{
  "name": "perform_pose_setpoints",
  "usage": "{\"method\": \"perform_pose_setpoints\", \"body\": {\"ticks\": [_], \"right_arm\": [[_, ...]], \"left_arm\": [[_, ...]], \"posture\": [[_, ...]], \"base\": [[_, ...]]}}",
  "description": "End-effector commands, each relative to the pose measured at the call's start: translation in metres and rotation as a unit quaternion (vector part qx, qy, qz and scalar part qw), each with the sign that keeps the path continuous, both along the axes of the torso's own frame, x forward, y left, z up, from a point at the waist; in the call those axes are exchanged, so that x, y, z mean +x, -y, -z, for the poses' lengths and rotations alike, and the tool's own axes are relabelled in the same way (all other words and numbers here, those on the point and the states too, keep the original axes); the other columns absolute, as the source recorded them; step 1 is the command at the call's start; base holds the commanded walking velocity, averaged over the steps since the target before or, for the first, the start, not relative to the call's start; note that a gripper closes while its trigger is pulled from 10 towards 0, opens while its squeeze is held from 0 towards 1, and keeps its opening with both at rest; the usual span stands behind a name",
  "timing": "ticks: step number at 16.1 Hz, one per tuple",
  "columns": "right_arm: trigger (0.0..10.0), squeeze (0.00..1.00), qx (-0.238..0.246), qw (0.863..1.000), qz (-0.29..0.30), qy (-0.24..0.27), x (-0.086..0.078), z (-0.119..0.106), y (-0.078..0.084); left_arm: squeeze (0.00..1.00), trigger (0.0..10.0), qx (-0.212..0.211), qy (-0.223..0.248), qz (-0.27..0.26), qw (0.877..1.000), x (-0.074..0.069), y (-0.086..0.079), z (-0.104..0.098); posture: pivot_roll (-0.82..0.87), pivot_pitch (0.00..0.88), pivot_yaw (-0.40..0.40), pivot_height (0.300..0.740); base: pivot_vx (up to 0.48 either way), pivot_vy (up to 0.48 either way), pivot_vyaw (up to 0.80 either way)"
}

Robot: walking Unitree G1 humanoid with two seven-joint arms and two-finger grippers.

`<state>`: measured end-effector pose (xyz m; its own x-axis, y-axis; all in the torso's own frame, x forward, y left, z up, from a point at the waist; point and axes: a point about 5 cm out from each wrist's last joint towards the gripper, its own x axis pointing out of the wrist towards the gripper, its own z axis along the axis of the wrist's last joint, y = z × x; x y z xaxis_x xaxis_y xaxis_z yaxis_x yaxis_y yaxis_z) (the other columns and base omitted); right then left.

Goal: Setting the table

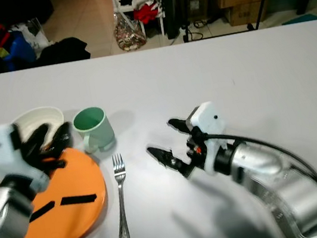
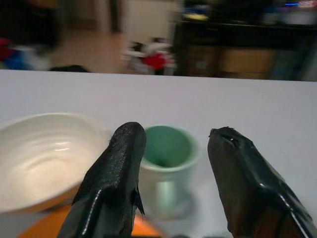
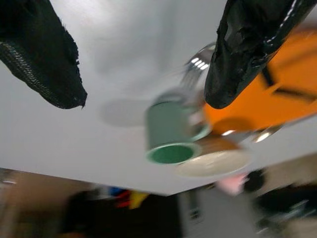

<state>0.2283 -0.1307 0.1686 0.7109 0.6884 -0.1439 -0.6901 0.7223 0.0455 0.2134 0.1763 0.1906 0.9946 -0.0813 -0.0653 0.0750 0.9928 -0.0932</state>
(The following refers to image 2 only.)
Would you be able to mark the red and white toy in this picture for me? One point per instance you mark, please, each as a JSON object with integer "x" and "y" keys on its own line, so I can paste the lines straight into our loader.
{"x": 152, "y": 58}

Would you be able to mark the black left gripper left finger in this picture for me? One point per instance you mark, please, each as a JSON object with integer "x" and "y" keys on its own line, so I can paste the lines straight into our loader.
{"x": 116, "y": 173}

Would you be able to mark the pale green ceramic cup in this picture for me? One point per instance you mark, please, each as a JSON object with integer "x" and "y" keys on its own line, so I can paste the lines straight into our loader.
{"x": 171, "y": 168}

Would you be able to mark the red and blue clutter pile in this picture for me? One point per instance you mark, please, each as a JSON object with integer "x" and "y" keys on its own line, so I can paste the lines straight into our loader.
{"x": 17, "y": 55}

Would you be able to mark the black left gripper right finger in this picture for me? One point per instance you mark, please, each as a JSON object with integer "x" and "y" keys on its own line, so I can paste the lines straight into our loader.
{"x": 237, "y": 173}

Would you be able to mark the white ceramic bowl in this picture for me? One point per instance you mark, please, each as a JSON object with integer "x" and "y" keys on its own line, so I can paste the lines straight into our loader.
{"x": 42, "y": 161}

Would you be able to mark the dark wooden shelf unit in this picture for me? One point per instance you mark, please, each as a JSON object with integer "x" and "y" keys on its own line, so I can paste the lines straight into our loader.
{"x": 237, "y": 47}

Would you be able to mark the black chair back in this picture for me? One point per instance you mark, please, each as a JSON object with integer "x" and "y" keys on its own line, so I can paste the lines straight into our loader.
{"x": 68, "y": 68}

